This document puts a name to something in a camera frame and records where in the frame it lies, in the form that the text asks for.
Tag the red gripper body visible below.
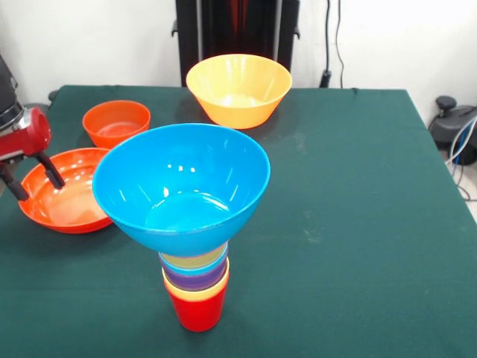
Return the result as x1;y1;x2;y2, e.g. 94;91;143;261
0;106;52;162

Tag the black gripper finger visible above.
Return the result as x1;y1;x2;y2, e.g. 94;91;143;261
35;151;66;189
0;162;30;201

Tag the large shallow orange bowl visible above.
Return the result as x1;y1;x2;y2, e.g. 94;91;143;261
18;147;115;235

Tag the large blue bowl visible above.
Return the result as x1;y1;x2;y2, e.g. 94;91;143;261
92;123;271;257

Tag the translucent yellow cup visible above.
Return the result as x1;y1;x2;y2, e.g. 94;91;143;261
158;242;229;269

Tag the blue cup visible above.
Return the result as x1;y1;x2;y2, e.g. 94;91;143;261
158;253;230;276

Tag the purple cup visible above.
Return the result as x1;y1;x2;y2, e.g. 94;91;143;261
160;260;230;292

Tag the orange-yellow cup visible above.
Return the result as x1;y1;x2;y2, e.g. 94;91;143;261
163;276;230;301

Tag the red cup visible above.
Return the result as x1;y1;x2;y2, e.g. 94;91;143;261
169;286;229;333

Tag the small orange bowl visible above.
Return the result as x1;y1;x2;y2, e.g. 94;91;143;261
82;99;151;149

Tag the large yellow bowl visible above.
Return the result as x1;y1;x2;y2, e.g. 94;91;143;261
186;54;293;130

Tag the dark green table cloth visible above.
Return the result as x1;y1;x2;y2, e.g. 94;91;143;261
0;84;477;358

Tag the black stand base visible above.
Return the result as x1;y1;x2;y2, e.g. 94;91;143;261
428;95;477;167

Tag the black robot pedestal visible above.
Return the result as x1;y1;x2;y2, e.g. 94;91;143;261
171;0;301;87

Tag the black hanging cable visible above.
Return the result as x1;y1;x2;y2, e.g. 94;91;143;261
320;0;346;90

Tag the blue cable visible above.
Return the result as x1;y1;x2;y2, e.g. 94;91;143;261
445;115;477;202

